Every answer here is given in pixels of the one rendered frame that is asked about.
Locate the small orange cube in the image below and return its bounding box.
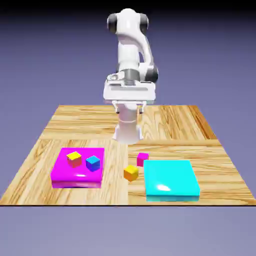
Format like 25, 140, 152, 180
123, 164, 139, 182

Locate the small blue cube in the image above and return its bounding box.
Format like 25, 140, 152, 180
85, 155, 101, 173

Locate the large magenta box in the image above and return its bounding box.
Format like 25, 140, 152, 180
50, 147, 105, 189

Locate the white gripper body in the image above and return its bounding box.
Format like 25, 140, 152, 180
102, 79, 157, 105

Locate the small yellow cube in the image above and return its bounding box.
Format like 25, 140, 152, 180
66, 151, 83, 169

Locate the large cyan box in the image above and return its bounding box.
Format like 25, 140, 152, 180
143, 159, 201, 202

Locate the small magenta cube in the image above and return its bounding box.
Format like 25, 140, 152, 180
136, 152, 150, 167

